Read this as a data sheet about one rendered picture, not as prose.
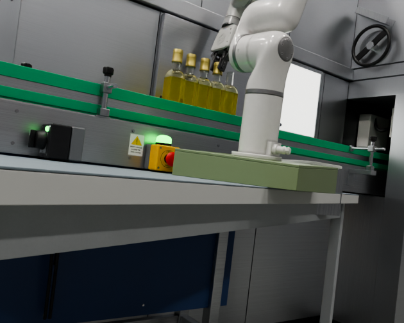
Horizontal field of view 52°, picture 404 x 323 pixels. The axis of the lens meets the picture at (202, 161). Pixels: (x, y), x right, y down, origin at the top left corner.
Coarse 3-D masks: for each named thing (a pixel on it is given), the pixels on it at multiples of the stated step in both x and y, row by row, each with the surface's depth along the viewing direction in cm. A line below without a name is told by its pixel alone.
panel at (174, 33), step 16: (160, 32) 150; (176, 32) 152; (192, 32) 156; (208, 32) 160; (160, 48) 148; (176, 48) 152; (192, 48) 156; (208, 48) 161; (160, 64) 149; (160, 80) 149; (224, 80) 166; (240, 80) 171; (320, 80) 200; (240, 96) 171; (320, 96) 200; (240, 112) 172
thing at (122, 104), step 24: (0, 72) 95; (24, 72) 98; (48, 72) 101; (24, 96) 99; (48, 96) 102; (72, 96) 106; (96, 96) 109; (120, 96) 113; (144, 96) 117; (144, 120) 117; (168, 120) 122; (192, 120) 127; (216, 120) 132; (240, 120) 138
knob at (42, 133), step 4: (32, 132) 94; (36, 132) 94; (40, 132) 94; (44, 132) 95; (32, 136) 94; (36, 136) 94; (40, 136) 94; (44, 136) 94; (32, 140) 94; (36, 140) 94; (40, 140) 94; (44, 140) 94; (28, 144) 94; (32, 144) 94; (36, 144) 94; (40, 144) 94; (44, 144) 94; (40, 148) 95
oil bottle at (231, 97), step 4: (228, 88) 148; (232, 88) 149; (236, 88) 151; (228, 92) 148; (232, 92) 149; (236, 92) 150; (228, 96) 148; (232, 96) 149; (236, 96) 150; (224, 100) 148; (228, 100) 148; (232, 100) 149; (236, 100) 150; (224, 104) 148; (228, 104) 148; (232, 104) 150; (236, 104) 151; (224, 108) 148; (228, 108) 149; (232, 108) 150; (236, 108) 151; (224, 112) 148; (228, 112) 149; (232, 112) 150
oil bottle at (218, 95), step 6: (216, 84) 145; (222, 84) 147; (216, 90) 145; (222, 90) 147; (216, 96) 145; (222, 96) 147; (216, 102) 146; (222, 102) 147; (210, 108) 145; (216, 108) 146; (222, 108) 147
